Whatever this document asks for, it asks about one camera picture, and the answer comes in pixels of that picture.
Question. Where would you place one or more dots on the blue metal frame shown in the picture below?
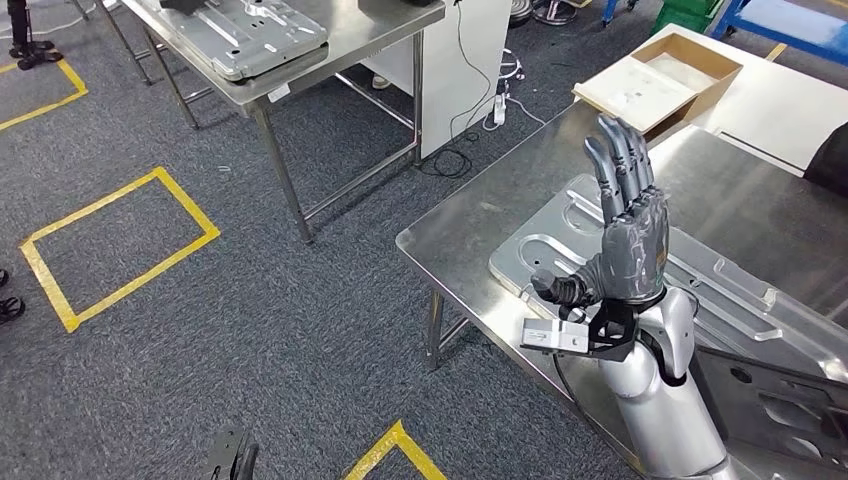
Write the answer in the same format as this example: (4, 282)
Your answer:
(782, 23)

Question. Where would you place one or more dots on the green plastic crate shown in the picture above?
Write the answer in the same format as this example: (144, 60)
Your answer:
(696, 6)
(676, 23)

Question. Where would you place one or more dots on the white shoe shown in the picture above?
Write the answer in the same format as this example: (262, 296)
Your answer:
(381, 82)

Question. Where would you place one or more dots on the blue metal cart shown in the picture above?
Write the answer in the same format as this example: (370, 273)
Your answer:
(609, 8)

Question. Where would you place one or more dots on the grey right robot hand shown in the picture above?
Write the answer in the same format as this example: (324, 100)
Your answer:
(632, 252)

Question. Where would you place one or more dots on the black fixture block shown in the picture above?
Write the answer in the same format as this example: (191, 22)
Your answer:
(182, 5)

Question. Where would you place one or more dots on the white power strip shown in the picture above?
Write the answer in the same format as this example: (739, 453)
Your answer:
(500, 109)

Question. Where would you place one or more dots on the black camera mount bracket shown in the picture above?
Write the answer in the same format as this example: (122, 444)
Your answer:
(613, 331)

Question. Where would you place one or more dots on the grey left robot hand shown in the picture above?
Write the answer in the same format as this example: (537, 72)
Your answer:
(228, 457)

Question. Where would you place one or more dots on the black case with yellow label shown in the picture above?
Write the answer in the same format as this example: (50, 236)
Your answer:
(831, 166)

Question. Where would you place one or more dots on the chrome stanchion post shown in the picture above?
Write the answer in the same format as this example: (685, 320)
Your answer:
(520, 12)
(555, 12)

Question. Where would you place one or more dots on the yellow floor tape square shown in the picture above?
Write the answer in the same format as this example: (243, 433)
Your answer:
(189, 202)
(75, 78)
(578, 3)
(397, 434)

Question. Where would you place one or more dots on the pale wooden tray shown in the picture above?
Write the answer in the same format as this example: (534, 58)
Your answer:
(682, 69)

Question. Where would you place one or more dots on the white cabinet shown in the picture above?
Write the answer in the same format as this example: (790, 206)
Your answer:
(457, 79)

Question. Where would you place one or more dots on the steel workbench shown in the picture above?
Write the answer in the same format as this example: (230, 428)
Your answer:
(477, 199)

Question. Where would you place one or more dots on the stamped sheet metal part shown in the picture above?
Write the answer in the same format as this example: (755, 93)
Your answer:
(252, 40)
(729, 285)

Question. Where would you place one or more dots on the steel table with legs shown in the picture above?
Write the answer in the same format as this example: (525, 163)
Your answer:
(371, 26)

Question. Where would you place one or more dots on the person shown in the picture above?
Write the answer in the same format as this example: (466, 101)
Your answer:
(20, 26)

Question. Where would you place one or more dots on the black plastic panel part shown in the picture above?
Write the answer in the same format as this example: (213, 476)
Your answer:
(729, 411)

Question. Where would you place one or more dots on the white table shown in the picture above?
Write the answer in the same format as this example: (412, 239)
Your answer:
(782, 112)

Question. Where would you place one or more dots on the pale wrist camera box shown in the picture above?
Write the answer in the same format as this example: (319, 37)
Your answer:
(553, 336)

